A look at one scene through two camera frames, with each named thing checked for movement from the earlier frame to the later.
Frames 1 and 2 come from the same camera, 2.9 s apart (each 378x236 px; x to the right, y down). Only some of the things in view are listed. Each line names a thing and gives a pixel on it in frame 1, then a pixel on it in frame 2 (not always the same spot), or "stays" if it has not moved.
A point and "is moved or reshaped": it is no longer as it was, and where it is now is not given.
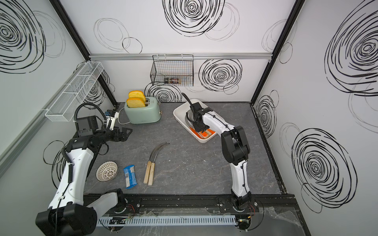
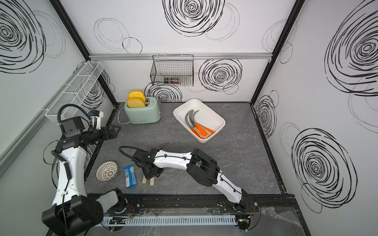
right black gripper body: x=199 y=127 -> x=148 y=174
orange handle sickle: x=195 y=132 is moved or reshaped
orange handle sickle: x=211 y=131 stays
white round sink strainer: x=106 y=171 stays
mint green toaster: x=151 y=113 stays
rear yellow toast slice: x=136 y=94 stays
